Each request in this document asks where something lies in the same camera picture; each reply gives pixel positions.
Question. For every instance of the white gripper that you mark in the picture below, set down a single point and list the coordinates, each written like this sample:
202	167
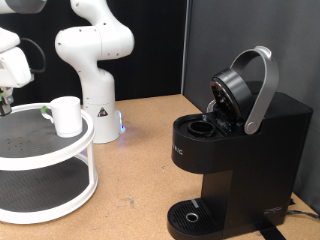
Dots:
13	70

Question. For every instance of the black Keurig coffee machine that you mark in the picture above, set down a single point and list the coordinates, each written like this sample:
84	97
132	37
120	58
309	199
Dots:
260	160

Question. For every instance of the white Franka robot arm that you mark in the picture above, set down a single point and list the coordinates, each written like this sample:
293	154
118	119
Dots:
96	86

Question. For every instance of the white two-tier turntable shelf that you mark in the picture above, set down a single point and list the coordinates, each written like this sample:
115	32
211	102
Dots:
30	136

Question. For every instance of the white mug with green tape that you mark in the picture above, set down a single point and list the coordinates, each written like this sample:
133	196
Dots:
68	116

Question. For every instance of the black curtain backdrop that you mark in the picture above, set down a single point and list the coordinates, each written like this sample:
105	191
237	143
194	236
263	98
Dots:
153	66

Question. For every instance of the black tape strip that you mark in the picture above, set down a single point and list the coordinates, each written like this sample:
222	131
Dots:
270	231

